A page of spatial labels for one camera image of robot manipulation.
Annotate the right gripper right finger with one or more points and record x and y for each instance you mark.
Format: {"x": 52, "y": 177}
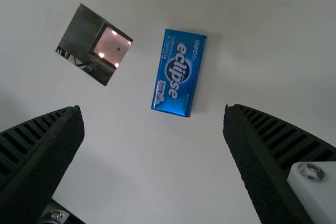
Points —
{"x": 275, "y": 161}

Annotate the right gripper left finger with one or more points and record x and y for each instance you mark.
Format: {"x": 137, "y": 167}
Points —
{"x": 39, "y": 155}

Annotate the blue rectangular mint box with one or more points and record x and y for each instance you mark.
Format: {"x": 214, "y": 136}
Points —
{"x": 178, "y": 74}

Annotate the small square scanner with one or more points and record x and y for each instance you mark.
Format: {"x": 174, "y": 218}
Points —
{"x": 97, "y": 45}

